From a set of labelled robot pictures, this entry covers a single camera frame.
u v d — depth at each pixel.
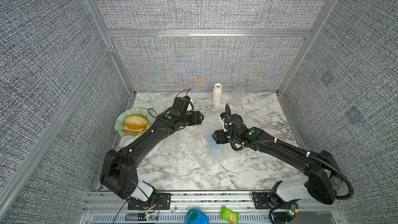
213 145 0.85
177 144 0.86
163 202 0.73
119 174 0.42
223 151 0.85
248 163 0.87
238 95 1.09
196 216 0.62
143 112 1.02
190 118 0.72
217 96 1.03
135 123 0.95
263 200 0.73
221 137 0.72
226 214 0.69
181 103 0.62
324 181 0.42
